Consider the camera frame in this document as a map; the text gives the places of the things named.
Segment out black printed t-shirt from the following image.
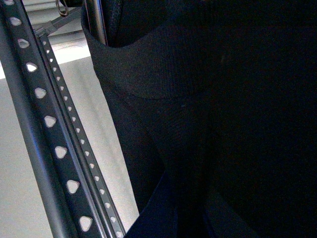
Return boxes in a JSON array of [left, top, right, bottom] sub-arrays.
[[81, 0, 317, 238]]

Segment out metal clothes hanger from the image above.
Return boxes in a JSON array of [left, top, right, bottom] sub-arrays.
[[55, 0, 108, 46]]

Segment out grey rack leg strut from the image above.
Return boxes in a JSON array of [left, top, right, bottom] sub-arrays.
[[34, 7, 81, 37]]

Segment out grey rear rack rail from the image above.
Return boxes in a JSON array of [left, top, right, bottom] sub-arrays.
[[37, 34, 126, 238]]

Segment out grey rack rail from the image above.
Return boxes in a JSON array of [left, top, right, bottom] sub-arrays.
[[37, 34, 126, 238], [0, 0, 107, 238]]

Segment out grey front rack rail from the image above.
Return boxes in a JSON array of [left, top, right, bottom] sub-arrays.
[[0, 0, 107, 238]]

